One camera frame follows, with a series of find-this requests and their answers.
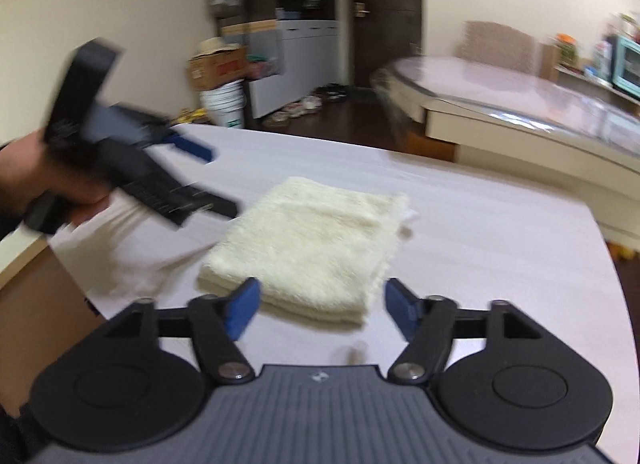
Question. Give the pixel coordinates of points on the beige glass-topped dining table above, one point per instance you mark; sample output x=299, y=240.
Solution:
x=525, y=139

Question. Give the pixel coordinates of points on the red and white packet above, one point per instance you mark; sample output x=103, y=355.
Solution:
x=602, y=58

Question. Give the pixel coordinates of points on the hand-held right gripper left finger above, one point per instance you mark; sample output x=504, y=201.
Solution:
x=243, y=309

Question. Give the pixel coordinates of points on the wooden desktop shelf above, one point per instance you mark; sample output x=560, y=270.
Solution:
x=547, y=61

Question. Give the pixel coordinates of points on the white storage cabinet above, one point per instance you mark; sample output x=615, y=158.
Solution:
x=305, y=54

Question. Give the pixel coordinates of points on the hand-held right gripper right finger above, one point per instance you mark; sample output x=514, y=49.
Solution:
x=402, y=309

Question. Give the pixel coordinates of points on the mint green toaster oven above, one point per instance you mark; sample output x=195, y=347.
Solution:
x=627, y=66

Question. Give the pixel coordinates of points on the row of shoes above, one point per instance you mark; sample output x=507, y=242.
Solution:
x=305, y=106

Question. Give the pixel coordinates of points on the person's left forearm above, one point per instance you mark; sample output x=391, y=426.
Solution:
x=7, y=226

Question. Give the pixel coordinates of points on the white plastic bucket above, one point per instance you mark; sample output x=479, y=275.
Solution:
x=225, y=106

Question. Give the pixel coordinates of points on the dark wooden door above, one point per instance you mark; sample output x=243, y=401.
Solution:
x=387, y=14

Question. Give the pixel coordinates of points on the colourful cloth pile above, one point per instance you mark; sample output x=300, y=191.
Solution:
x=262, y=66

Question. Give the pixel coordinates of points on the pale yellow towel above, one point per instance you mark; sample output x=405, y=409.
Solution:
x=310, y=239

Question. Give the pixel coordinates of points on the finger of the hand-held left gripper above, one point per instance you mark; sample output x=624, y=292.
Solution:
x=192, y=146
x=217, y=204

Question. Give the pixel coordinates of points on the straw hat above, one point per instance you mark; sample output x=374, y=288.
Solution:
x=216, y=46

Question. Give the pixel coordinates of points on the person's left hand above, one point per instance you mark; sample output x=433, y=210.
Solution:
x=30, y=174

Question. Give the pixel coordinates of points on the cluster of yellow bottles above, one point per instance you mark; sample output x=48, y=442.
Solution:
x=190, y=116

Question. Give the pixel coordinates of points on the hanging plastic bag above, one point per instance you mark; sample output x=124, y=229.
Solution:
x=225, y=1

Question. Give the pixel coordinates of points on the cardboard box red print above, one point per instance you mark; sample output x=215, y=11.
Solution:
x=217, y=69

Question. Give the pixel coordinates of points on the orange-lidded glass jar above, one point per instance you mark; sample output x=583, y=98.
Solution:
x=567, y=51

